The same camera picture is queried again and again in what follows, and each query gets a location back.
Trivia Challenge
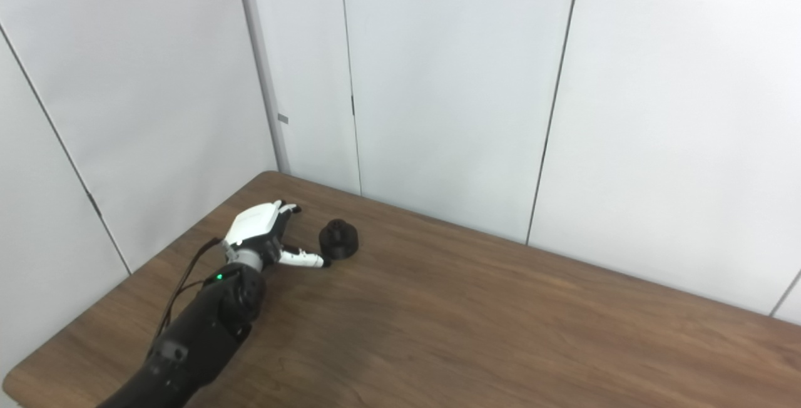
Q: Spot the grey corner wall post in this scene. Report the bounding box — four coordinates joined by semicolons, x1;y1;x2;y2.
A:
232;0;292;176

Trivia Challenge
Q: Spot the round black plastic part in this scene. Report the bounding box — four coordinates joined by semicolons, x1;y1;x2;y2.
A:
319;218;360;262

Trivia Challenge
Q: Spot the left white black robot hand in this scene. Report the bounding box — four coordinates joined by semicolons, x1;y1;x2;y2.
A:
222;200;332;270

